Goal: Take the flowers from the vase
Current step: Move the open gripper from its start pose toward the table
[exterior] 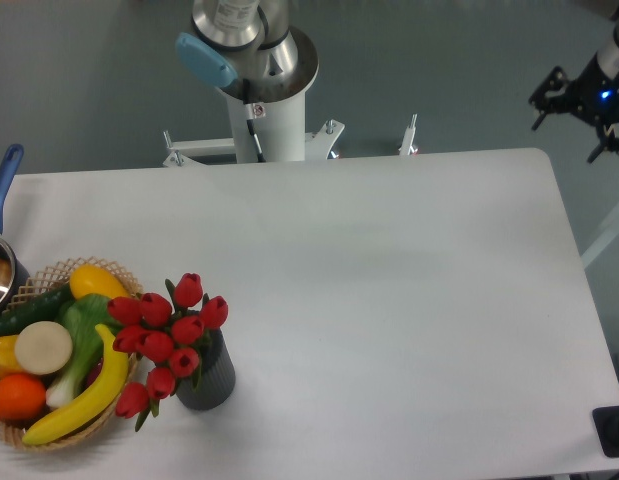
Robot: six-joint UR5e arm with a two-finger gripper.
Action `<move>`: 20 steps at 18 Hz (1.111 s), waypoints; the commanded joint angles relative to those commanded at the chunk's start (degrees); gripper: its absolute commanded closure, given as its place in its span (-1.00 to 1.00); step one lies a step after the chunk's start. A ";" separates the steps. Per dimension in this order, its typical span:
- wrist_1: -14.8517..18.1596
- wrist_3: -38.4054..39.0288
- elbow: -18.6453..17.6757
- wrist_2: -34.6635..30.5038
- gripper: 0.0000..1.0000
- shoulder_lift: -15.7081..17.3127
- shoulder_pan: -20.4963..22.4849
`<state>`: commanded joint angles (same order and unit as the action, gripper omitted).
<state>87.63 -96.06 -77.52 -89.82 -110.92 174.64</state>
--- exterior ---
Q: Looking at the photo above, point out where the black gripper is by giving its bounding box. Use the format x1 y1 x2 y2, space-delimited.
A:
528 58 619 164

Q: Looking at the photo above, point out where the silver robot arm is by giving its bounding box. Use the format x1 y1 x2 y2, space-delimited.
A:
165 1 619 166

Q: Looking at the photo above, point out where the blue handled saucepan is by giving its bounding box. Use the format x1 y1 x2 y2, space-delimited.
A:
0 144 29 314

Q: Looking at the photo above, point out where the red tulip bouquet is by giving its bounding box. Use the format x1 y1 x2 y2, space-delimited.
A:
108 273 229 430

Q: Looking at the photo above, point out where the white pedestal base frame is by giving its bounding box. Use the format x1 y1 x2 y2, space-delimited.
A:
162 113 419 167

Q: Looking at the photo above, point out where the yellow lemon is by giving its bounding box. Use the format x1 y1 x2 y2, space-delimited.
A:
69 264 129 300

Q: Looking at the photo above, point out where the black device at edge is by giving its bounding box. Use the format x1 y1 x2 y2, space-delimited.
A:
592 406 619 458

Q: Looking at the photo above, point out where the woven wicker basket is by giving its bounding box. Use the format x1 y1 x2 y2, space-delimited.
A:
0 257 142 452

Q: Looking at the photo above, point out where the yellow bell pepper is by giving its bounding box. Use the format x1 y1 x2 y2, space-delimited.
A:
0 335 24 378

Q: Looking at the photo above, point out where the orange fruit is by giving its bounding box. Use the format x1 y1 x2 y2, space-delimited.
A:
0 373 46 421

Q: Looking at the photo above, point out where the beige round radish slice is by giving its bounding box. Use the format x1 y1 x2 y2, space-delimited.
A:
14 321 73 375

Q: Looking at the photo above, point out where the dark grey ribbed vase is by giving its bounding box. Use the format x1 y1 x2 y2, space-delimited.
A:
176 329 236 411

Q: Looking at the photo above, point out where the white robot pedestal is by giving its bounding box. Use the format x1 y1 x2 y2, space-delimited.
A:
221 89 307 164

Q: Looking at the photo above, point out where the green bok choy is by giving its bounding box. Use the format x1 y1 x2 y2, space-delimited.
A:
46 294 119 410

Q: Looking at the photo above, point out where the green cucumber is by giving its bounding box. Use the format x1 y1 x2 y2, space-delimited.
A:
0 283 74 337

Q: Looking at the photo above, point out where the black cable on pedestal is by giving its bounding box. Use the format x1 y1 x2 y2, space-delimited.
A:
241 78 267 164

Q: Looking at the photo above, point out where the yellow banana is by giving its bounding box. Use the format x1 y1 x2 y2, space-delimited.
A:
22 324 129 447

